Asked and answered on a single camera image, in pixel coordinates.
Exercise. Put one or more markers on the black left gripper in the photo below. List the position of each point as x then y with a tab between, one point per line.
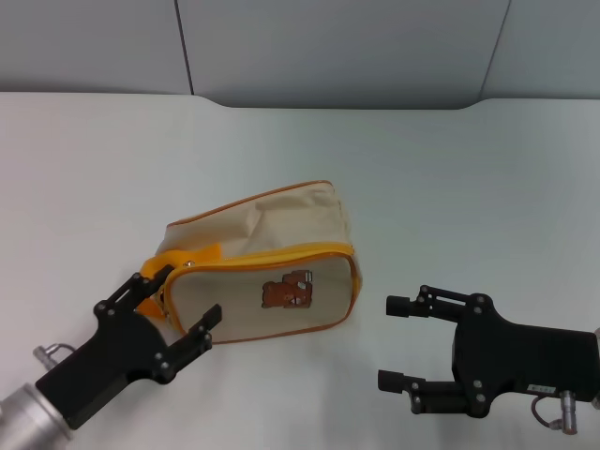
115	354

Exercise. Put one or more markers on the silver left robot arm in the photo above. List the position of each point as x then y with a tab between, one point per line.
25	419

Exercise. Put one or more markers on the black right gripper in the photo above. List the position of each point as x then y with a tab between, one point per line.
520	356

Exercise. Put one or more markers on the beige food bag orange trim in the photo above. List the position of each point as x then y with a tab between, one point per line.
262	225

